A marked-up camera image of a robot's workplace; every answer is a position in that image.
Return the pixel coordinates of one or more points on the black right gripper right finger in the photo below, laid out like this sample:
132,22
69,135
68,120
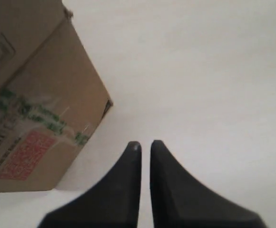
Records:
180,201

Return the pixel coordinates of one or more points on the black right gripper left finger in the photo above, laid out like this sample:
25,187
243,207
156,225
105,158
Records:
112,203

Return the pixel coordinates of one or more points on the taped cardboard box red label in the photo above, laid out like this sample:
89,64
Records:
51,96

